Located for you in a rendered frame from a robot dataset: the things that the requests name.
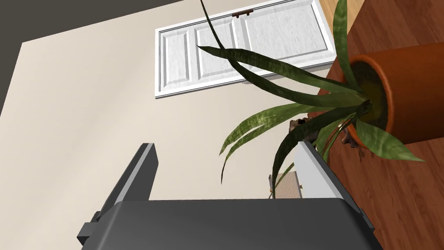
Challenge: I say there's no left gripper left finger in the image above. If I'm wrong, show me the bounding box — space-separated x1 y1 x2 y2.
99 142 159 217

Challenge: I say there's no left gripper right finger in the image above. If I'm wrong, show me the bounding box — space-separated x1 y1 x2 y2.
293 141 362 212

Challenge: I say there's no beige striped radiator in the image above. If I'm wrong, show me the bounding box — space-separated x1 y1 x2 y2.
268 171 304 200

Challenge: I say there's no green plant in terracotta pot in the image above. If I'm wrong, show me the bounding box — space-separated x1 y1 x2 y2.
197 0 444 200

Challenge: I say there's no white panelled door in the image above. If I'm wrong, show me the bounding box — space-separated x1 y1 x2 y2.
154 0 338 100

